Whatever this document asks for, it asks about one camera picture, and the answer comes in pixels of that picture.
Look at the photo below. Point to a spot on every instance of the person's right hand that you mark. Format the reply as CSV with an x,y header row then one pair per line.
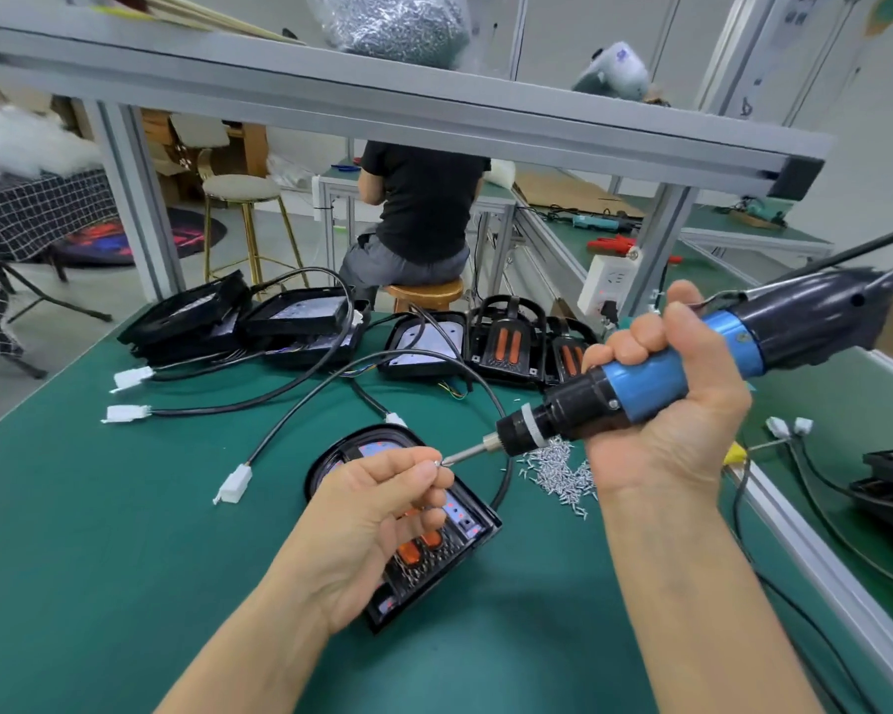
x,y
700,416

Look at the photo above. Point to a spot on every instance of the person's left hand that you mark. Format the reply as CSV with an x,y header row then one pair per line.
x,y
357,528

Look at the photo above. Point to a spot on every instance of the black cover orange strips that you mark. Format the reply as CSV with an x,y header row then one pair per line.
x,y
506,342
421,546

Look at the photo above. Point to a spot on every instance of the blue black electric screwdriver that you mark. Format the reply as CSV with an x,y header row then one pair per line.
x,y
811,320

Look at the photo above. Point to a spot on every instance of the heap of small silver screws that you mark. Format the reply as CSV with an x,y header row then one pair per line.
x,y
558,471

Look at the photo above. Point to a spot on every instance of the stack of unassembled lamp housings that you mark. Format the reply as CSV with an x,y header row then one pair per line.
x,y
238,320

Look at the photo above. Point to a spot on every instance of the person's right forearm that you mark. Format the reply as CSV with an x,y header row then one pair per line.
x,y
707,610

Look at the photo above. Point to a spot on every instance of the person's left forearm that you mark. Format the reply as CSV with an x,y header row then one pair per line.
x,y
246,662

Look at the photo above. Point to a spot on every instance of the yellow plug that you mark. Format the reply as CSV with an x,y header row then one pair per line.
x,y
734,453

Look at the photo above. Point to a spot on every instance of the white power strip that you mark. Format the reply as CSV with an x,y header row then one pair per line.
x,y
610,282

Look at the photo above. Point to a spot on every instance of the red tool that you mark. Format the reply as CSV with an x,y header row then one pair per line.
x,y
613,247

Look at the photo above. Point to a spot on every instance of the green workbench white legs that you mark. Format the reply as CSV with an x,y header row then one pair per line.
x,y
759,230

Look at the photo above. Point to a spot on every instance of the teal hand tool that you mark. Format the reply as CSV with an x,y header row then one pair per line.
x,y
607,221

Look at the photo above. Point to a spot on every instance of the round brown wooden stool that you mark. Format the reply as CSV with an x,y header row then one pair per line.
x,y
424,291

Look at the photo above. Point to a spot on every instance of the small green workbench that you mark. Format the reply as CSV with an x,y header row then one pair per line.
x,y
335,183

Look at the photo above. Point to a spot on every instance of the white handheld device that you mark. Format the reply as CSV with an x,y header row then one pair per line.
x,y
613,70

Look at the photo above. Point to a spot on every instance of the round beige stool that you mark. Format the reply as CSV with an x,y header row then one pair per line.
x,y
241,187

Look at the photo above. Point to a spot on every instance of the colourful round rug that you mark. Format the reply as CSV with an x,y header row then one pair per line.
x,y
112,242

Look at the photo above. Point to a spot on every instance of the black checked cloth table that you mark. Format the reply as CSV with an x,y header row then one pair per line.
x,y
30,215

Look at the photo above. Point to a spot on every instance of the clear bag of screws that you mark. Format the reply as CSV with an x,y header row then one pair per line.
x,y
395,22

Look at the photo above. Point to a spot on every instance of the white plastic bags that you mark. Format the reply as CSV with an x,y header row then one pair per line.
x,y
30,141

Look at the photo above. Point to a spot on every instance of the beige flat folder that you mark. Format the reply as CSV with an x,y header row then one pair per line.
x,y
194,10

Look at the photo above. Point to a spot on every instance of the aluminium shelf frame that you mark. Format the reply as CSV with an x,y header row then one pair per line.
x,y
417,96

